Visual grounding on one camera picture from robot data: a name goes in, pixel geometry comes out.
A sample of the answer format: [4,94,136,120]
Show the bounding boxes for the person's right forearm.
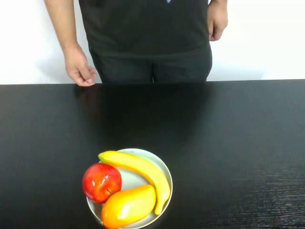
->
[44,0,83,55]

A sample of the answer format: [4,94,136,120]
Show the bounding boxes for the person's left hand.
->
[206,0,229,42]

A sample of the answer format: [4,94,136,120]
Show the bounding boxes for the pale green round plate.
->
[85,148,173,229]

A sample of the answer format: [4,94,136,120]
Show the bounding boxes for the orange yellow mango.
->
[100,184,157,229]

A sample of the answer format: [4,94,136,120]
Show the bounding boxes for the black t-shirt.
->
[78,0,213,59]

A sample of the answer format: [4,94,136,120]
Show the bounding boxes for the black trousers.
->
[89,44,213,83]

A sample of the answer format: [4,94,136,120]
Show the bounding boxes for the red apple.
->
[82,163,122,204]

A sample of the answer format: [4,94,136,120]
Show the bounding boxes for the person's right hand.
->
[63,42,98,87]

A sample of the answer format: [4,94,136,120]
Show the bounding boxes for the yellow banana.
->
[98,150,171,215]

